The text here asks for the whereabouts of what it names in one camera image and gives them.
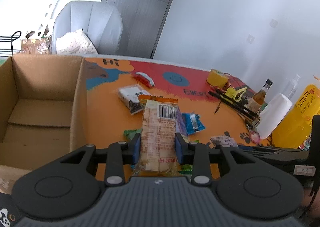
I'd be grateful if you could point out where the lilac small snack packet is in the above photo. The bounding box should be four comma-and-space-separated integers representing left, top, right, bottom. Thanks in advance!
210, 135, 238, 148

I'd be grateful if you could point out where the white perforated board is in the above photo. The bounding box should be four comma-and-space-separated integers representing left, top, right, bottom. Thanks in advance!
37, 0, 59, 37

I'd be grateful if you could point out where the green snack packet left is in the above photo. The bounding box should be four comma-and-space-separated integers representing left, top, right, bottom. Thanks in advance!
124, 129, 142, 141

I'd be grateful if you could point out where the green candy packet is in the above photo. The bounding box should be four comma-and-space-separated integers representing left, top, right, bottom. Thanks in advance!
178, 165, 193, 175

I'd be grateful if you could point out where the white paper towel roll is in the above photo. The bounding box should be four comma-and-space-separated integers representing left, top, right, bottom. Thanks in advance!
257, 93, 292, 139

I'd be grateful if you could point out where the grey armchair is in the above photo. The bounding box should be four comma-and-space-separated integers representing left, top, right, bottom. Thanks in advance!
52, 1, 123, 55

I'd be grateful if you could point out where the purple wafer packet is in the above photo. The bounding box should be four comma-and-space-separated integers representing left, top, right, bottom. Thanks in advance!
176, 108, 188, 136

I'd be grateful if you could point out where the white dotted pillow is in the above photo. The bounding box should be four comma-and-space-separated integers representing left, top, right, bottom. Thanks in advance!
55, 29, 98, 55

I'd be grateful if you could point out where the pink fluffy keychain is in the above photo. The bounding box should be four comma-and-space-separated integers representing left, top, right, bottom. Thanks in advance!
249, 131, 260, 145

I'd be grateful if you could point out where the black shoe rack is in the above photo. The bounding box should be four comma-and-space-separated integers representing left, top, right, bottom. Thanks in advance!
0, 31, 22, 57

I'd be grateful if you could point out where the red white small snack packet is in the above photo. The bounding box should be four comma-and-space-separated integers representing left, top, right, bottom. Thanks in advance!
133, 72, 155, 88

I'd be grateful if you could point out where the clear spray bottle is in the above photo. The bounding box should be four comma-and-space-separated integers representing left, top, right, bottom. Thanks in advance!
281, 74, 300, 100

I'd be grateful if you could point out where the long beige cracker packet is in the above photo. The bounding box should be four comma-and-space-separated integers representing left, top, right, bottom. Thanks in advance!
133, 95, 178, 177

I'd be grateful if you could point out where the black white sesame cake packet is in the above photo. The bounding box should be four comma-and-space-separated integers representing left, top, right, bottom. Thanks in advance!
118, 84, 150, 115

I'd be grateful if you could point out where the large yellow juice bottle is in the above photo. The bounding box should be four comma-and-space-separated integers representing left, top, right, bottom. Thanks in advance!
272, 76, 319, 148

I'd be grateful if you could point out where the yellow tape roll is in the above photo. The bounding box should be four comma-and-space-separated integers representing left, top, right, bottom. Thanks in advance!
207, 69, 229, 88

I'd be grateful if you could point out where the colourful cartoon table mat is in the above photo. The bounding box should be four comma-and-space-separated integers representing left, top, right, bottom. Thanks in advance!
83, 57, 308, 183

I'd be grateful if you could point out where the brown paper bag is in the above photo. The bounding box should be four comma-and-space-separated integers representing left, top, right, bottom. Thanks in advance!
21, 38, 51, 55

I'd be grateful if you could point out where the grey door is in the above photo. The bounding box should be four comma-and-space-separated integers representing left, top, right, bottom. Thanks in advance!
102, 0, 172, 58

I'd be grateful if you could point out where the blue snack packet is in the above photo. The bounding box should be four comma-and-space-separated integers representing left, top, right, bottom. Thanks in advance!
182, 113, 206, 135

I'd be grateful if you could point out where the brown glass sauce bottle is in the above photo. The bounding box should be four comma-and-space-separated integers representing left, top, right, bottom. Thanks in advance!
247, 79, 273, 113

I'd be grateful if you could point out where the brown cardboard box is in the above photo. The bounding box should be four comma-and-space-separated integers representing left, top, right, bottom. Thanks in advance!
1, 53, 87, 194

